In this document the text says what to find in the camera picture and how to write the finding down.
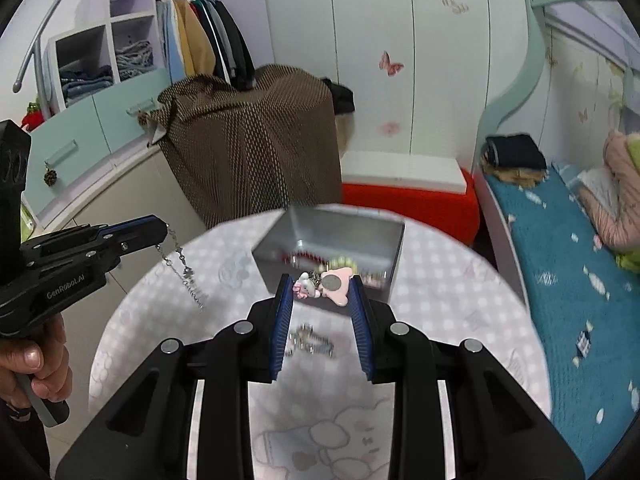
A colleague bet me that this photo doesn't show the person's left hand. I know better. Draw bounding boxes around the person's left hand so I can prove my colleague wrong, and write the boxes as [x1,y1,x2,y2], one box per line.
[0,315,73,411]

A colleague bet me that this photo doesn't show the folded blue clothes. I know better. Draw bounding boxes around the folded blue clothes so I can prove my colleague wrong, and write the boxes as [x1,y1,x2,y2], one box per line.
[59,65,115,106]

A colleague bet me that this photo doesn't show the light blue hanging shirt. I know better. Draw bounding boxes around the light blue hanging shirt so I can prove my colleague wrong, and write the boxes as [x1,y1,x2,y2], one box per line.
[157,0,186,86]

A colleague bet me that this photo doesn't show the small silver charm bracelet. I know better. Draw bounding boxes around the small silver charm bracelet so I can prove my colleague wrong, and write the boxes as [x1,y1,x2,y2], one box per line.
[285,325,336,358]

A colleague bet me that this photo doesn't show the pink butterfly sticker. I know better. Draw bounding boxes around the pink butterfly sticker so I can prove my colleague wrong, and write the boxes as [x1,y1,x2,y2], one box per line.
[379,51,404,77]

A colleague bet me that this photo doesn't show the dark red bead bracelet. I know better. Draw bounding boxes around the dark red bead bracelet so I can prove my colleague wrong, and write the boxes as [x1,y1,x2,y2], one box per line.
[282,249,326,263]

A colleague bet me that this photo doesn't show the folded tan clothes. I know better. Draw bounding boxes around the folded tan clothes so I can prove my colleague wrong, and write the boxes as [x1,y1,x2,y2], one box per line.
[482,165,551,188]

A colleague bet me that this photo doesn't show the green hanging garment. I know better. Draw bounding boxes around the green hanging garment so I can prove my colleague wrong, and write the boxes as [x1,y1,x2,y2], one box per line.
[192,0,226,76]

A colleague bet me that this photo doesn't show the silver chain necklace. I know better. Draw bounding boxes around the silver chain necklace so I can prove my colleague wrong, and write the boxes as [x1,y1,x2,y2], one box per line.
[155,227,208,311]

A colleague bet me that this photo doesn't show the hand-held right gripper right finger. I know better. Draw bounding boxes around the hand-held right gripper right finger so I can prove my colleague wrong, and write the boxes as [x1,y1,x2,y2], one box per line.
[348,275,586,480]

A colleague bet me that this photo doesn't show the white wardrobe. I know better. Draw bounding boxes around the white wardrobe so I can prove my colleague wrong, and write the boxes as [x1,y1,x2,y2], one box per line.
[260,0,531,161]

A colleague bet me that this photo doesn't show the blue printed bed sheet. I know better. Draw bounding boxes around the blue printed bed sheet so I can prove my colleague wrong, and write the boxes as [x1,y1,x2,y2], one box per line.
[482,162,640,478]

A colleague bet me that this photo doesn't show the pink and green quilts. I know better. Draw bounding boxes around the pink and green quilts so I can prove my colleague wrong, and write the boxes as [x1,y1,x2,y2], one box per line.
[615,132,640,273]

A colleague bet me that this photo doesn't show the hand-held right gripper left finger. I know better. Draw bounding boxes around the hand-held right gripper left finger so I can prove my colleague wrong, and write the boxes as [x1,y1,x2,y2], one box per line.
[55,274,296,480]

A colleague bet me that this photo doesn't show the round table with checked cloth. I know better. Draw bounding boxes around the round table with checked cloth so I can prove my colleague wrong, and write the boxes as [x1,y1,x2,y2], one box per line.
[87,202,553,480]

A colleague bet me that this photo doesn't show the brown dotted cloth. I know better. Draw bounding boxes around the brown dotted cloth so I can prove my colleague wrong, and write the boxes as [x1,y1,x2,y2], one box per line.
[139,64,343,231]

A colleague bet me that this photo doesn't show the folded jeans pile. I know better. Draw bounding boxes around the folded jeans pile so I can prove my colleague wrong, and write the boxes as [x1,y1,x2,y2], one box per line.
[116,40,153,80]

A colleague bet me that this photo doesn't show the pink padded jacket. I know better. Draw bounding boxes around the pink padded jacket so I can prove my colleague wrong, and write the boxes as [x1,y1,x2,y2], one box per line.
[582,130,640,253]

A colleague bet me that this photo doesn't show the folded dark clothes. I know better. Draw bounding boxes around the folded dark clothes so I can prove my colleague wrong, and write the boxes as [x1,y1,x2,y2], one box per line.
[485,134,548,171]

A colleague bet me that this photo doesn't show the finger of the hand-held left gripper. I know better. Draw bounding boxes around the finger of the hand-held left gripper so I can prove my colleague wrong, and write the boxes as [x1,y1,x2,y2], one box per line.
[20,225,169,272]
[97,216,168,236]

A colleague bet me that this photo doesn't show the tan hanging coat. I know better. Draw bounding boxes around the tan hanging coat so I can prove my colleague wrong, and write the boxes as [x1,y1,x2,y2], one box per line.
[175,0,216,78]

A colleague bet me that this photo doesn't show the white pillow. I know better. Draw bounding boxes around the white pillow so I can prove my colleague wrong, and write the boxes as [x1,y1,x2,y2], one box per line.
[570,167,608,201]

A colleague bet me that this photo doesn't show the dark hanging jacket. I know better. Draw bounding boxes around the dark hanging jacket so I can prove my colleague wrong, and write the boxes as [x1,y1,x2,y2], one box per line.
[215,0,256,91]

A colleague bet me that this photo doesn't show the grey metal tin box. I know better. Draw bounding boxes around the grey metal tin box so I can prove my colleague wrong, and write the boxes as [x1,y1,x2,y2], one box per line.
[251,205,407,318]

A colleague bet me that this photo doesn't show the teal bunk bed frame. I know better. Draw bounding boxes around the teal bunk bed frame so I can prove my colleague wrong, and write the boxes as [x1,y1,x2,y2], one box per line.
[472,0,640,306]

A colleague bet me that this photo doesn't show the red ottoman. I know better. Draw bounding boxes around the red ottoman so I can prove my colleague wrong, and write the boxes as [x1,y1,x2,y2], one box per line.
[341,170,481,247]

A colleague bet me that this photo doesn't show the white board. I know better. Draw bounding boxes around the white board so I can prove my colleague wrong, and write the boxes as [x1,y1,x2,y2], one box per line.
[341,150,476,191]

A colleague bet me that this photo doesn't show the teal drawer cabinet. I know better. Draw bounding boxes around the teal drawer cabinet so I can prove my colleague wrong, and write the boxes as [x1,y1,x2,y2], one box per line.
[20,67,171,231]

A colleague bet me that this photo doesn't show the black garment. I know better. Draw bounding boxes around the black garment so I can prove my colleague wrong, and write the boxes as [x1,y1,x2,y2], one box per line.
[320,77,357,115]

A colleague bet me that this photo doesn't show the grey metal handrail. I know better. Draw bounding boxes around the grey metal handrail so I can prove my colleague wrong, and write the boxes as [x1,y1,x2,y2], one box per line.
[12,0,108,93]

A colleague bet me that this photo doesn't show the pink cartoon keychain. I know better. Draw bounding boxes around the pink cartoon keychain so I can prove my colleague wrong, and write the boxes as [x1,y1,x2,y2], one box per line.
[292,267,357,306]

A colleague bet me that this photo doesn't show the red plush toy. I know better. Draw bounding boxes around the red plush toy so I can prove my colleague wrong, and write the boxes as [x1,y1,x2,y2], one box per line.
[21,101,46,133]

